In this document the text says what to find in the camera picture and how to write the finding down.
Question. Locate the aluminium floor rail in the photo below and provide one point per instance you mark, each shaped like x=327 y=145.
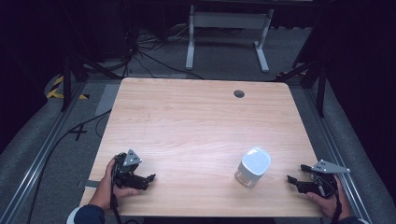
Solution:
x=37 y=161
x=337 y=149

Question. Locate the white jar lid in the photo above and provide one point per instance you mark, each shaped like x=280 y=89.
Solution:
x=257 y=161

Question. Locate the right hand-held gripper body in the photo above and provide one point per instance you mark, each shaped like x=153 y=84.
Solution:
x=323 y=182

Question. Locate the black metal stand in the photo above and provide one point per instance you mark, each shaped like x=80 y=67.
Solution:
x=321 y=90
x=66 y=84

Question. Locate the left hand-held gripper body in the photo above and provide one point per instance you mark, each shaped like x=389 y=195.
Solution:
x=128 y=169

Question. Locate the grey table grommet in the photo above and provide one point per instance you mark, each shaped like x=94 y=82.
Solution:
x=239 y=93

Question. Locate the person's right hand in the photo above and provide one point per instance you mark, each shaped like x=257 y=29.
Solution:
x=331 y=205

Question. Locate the white metal table frame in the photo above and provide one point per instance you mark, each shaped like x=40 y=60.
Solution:
x=229 y=20

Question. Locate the yellow black floor tape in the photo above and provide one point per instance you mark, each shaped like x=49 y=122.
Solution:
x=56 y=88

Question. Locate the clear glass jar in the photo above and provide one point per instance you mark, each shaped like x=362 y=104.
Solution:
x=246 y=177

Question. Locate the person's left hand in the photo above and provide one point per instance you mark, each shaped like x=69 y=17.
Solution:
x=104 y=193

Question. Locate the grey tape strip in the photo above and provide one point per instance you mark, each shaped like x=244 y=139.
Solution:
x=88 y=184

